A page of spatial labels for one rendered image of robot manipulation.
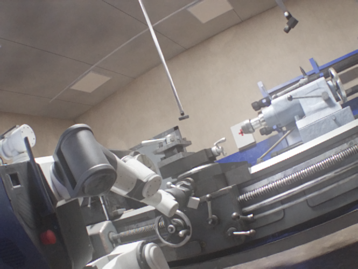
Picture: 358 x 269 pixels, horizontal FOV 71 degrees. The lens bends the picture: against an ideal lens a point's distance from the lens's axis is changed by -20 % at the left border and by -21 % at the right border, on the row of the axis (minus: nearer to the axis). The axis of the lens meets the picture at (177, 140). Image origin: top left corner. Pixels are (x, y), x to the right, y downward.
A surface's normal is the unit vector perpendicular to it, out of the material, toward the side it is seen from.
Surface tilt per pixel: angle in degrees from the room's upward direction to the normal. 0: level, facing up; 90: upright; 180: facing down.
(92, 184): 156
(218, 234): 90
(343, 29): 90
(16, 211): 88
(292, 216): 90
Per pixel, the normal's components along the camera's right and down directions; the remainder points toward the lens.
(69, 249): 0.96, -0.21
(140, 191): 0.77, 0.46
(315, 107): -0.56, -0.42
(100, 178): 0.55, 0.69
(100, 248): -0.47, -0.04
